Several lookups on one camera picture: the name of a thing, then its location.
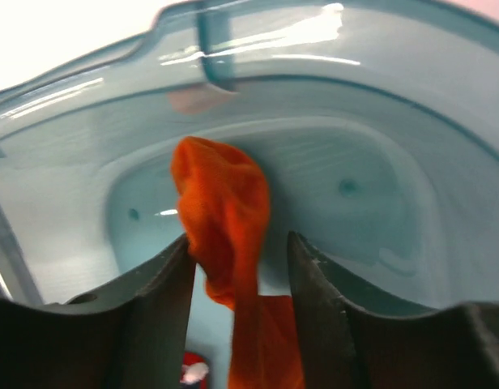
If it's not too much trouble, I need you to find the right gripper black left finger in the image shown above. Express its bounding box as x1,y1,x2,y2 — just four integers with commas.
0,237,194,388

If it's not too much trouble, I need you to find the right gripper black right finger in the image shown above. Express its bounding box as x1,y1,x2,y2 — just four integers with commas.
287,232,499,388

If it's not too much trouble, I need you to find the red white patterned sock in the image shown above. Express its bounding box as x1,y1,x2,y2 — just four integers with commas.
180,351,210,389

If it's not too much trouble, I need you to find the blue plastic basin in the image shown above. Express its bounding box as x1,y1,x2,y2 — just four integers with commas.
0,1,499,388

